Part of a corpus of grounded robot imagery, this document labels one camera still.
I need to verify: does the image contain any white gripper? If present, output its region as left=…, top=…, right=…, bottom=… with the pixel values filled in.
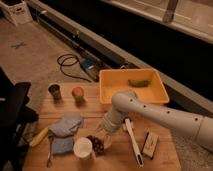
left=95, top=124, right=112, bottom=149

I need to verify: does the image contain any dark grape bunch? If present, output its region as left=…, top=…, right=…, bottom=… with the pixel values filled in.
left=88, top=135, right=104, bottom=155

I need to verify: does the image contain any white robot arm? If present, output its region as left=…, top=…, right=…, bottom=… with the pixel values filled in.
left=98, top=91, right=213, bottom=152

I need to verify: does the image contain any white paper cup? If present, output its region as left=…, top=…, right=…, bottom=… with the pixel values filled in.
left=73, top=137, right=92, bottom=159

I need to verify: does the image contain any white dish brush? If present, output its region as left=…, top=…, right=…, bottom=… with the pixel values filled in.
left=122, top=118, right=144, bottom=167

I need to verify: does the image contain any blue cloth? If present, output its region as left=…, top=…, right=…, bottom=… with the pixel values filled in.
left=48, top=115, right=83, bottom=155

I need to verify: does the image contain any orange green fruit cup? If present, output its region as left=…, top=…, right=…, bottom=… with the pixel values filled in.
left=72, top=87, right=84, bottom=103

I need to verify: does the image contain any black rectangular block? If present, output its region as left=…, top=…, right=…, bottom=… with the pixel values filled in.
left=142, top=132, right=159, bottom=159

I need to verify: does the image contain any green pepper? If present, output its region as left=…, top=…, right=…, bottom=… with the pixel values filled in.
left=128, top=80, right=149, bottom=87

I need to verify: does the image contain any dark small cup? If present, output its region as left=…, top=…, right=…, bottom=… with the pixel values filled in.
left=48, top=84, right=61, bottom=100

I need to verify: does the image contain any yellow plastic bin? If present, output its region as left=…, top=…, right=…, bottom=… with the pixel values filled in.
left=99, top=69, right=169, bottom=105

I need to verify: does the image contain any blue device on floor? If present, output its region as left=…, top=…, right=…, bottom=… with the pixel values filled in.
left=80, top=59, right=95, bottom=71

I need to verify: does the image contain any black chair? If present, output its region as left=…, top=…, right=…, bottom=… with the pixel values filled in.
left=0, top=67, right=39, bottom=171

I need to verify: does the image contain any white cardboard box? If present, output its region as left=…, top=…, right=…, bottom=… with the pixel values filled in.
left=0, top=0, right=32, bottom=26

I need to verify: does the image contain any black cable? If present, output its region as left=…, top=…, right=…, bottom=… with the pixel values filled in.
left=56, top=53, right=93, bottom=83

